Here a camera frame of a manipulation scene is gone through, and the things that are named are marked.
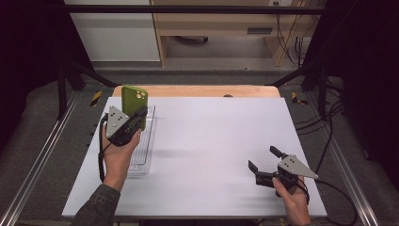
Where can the light wooden board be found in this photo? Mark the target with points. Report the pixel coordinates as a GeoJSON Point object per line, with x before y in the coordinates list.
{"type": "Point", "coordinates": [200, 91]}

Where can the green phone case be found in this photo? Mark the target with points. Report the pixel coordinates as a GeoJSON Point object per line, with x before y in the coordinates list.
{"type": "Point", "coordinates": [131, 100]}

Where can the white cabinet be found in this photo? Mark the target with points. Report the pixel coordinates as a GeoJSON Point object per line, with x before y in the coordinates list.
{"type": "Point", "coordinates": [116, 37]}

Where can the grey label plate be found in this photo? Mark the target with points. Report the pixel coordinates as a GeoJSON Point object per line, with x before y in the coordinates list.
{"type": "Point", "coordinates": [259, 30]}

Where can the black metal stand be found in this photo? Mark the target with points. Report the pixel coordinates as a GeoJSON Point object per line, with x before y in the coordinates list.
{"type": "Point", "coordinates": [61, 91]}
{"type": "Point", "coordinates": [322, 91]}

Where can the clear plastic tray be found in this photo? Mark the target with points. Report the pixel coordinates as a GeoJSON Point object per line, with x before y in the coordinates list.
{"type": "Point", "coordinates": [146, 147]}

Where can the person's right hand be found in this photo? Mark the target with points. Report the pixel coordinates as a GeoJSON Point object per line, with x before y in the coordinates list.
{"type": "Point", "coordinates": [296, 205]}

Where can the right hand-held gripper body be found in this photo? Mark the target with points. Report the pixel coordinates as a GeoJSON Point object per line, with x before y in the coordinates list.
{"type": "Point", "coordinates": [295, 166]}

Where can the black horizontal frame bar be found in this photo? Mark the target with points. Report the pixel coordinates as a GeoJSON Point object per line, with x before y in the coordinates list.
{"type": "Point", "coordinates": [188, 9]}

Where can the yellow black tape piece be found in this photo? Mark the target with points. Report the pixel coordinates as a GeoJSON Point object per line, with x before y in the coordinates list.
{"type": "Point", "coordinates": [295, 98]}
{"type": "Point", "coordinates": [96, 98]}

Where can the aluminium rail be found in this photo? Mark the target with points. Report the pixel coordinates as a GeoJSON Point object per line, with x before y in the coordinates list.
{"type": "Point", "coordinates": [340, 157]}
{"type": "Point", "coordinates": [47, 147]}

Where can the light wooden desk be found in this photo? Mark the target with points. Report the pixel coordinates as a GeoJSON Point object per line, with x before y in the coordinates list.
{"type": "Point", "coordinates": [213, 23]}

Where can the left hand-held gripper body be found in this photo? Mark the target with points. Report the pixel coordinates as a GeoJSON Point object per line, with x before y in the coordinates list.
{"type": "Point", "coordinates": [116, 124]}

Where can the person's left hand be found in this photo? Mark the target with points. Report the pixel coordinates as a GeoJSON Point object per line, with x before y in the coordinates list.
{"type": "Point", "coordinates": [117, 163]}

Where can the dark curtain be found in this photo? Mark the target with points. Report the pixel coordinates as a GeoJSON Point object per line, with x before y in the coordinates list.
{"type": "Point", "coordinates": [370, 78]}
{"type": "Point", "coordinates": [28, 62]}

